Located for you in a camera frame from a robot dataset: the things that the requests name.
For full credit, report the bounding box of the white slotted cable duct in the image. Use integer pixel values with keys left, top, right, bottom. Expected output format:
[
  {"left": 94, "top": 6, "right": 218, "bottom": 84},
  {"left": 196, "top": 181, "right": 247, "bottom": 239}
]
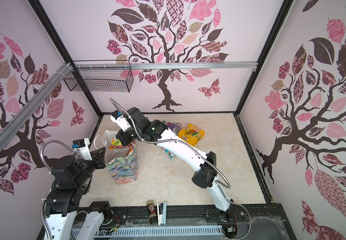
[{"left": 71, "top": 226, "right": 223, "bottom": 240}]

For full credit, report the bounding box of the small orange snack packet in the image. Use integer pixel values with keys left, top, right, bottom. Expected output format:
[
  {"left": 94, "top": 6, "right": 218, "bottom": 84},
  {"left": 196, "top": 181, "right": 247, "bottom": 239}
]
[{"left": 109, "top": 136, "right": 126, "bottom": 150}]

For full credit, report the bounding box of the aluminium rail back wall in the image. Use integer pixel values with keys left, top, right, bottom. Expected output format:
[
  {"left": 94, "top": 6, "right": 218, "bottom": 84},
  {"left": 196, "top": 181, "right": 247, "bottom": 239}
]
[{"left": 75, "top": 62, "right": 258, "bottom": 70}]

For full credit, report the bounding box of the teal Fox's candy bag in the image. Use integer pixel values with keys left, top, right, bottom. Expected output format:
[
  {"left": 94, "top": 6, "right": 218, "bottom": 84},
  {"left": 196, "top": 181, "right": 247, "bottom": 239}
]
[{"left": 164, "top": 149, "right": 176, "bottom": 159}]

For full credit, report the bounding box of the aluminium rail left wall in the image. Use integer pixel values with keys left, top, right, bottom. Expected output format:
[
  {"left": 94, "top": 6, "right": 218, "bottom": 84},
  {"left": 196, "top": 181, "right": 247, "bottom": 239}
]
[{"left": 0, "top": 63, "right": 72, "bottom": 152}]

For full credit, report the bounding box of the black wire basket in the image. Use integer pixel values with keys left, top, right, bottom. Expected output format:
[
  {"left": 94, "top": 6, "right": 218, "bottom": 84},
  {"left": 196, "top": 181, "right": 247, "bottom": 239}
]
[{"left": 63, "top": 60, "right": 134, "bottom": 93}]

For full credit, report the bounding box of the small dark spice jar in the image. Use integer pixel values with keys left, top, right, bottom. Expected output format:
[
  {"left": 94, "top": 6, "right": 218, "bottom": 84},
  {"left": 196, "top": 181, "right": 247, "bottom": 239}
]
[{"left": 146, "top": 200, "right": 158, "bottom": 225}]

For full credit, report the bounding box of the purple candy bag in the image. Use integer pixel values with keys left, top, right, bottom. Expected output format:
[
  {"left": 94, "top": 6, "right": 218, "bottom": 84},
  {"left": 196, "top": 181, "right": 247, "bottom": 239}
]
[{"left": 165, "top": 122, "right": 182, "bottom": 135}]

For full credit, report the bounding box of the yellow snack pack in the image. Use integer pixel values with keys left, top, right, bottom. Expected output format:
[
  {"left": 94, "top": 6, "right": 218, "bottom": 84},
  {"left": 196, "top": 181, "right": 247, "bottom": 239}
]
[{"left": 178, "top": 124, "right": 205, "bottom": 147}]

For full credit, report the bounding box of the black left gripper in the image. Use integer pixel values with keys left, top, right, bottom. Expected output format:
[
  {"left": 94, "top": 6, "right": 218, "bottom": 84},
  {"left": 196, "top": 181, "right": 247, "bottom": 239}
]
[{"left": 74, "top": 146, "right": 107, "bottom": 187}]

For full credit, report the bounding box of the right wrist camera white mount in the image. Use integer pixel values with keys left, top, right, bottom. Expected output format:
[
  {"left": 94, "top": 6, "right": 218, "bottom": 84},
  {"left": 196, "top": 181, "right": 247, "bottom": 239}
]
[{"left": 110, "top": 110, "right": 132, "bottom": 132}]

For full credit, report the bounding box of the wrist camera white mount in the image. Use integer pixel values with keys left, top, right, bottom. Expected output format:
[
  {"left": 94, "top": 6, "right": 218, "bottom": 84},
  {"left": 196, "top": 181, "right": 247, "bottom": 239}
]
[
  {"left": 72, "top": 138, "right": 92, "bottom": 161},
  {"left": 110, "top": 110, "right": 132, "bottom": 132}
]

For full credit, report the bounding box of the floral paper bag white inside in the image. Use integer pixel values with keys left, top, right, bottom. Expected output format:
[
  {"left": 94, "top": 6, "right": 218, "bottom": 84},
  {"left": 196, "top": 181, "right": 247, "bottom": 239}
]
[{"left": 93, "top": 130, "right": 137, "bottom": 185}]

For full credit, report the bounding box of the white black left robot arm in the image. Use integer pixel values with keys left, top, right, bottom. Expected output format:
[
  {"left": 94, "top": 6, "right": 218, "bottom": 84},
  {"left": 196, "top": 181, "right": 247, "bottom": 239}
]
[{"left": 41, "top": 148, "right": 113, "bottom": 240}]

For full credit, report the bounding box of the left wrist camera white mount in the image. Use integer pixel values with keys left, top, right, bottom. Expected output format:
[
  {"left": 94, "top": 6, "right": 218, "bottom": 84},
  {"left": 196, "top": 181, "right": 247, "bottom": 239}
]
[{"left": 72, "top": 138, "right": 92, "bottom": 161}]

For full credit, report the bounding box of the aluminium rail wall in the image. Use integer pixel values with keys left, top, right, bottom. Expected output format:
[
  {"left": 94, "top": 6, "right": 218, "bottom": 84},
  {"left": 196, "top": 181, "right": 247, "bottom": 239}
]
[
  {"left": 0, "top": 63, "right": 72, "bottom": 152},
  {"left": 75, "top": 62, "right": 258, "bottom": 70}
]

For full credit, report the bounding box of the left metal flexible conduit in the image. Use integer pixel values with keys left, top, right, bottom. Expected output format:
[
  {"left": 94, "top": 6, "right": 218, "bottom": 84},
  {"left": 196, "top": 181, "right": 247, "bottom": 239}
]
[{"left": 39, "top": 139, "right": 74, "bottom": 240}]

